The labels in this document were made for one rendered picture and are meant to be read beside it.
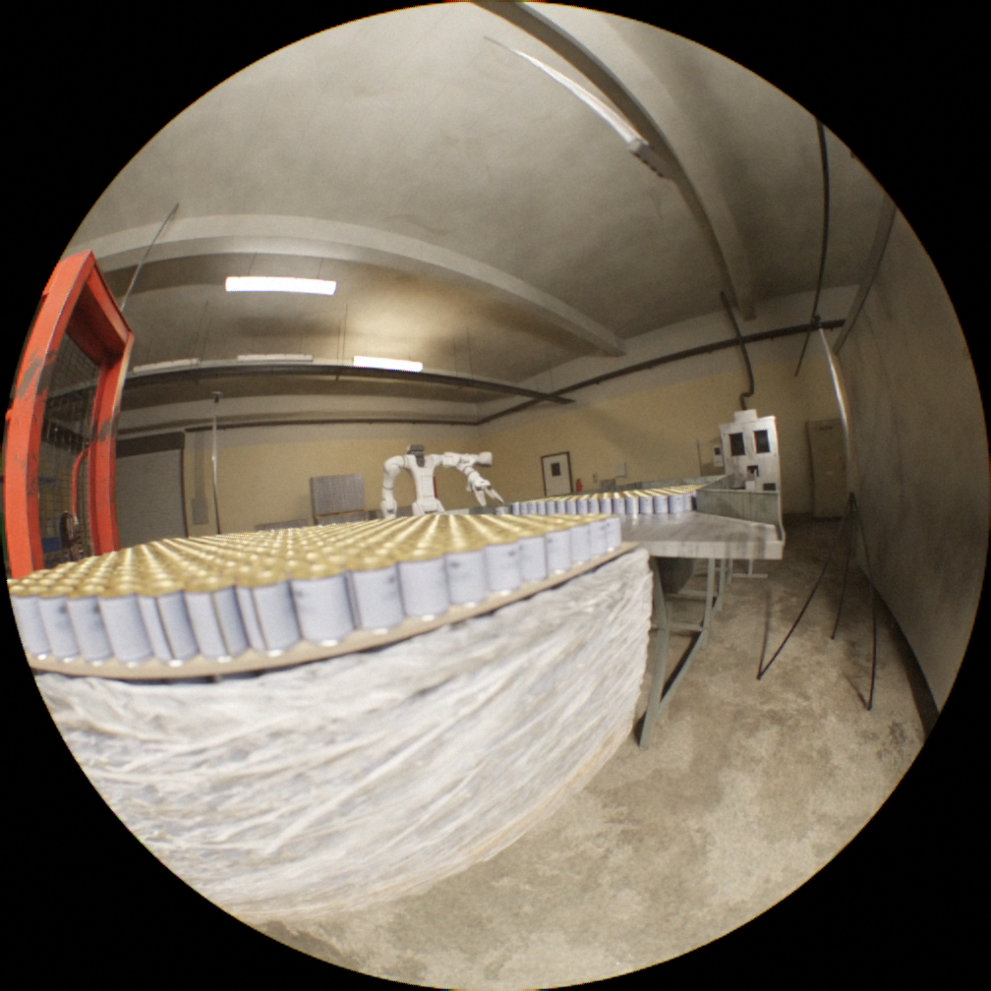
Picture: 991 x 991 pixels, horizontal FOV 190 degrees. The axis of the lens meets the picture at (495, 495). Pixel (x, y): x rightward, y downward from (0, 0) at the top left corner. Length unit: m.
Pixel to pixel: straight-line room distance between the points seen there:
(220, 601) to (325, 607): 0.12
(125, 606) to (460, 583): 0.44
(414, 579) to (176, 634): 0.31
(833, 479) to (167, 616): 7.30
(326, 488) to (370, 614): 7.53
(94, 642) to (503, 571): 0.58
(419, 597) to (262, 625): 0.19
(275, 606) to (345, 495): 7.60
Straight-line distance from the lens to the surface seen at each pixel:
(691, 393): 7.52
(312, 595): 0.35
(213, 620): 0.36
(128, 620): 0.42
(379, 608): 0.36
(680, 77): 4.10
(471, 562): 0.41
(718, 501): 1.20
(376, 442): 10.07
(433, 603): 0.39
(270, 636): 0.36
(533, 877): 1.31
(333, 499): 7.87
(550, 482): 9.33
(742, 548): 0.79
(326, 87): 3.71
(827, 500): 7.05
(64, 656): 0.53
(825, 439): 7.01
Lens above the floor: 1.26
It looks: 1 degrees down
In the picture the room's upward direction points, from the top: 6 degrees counter-clockwise
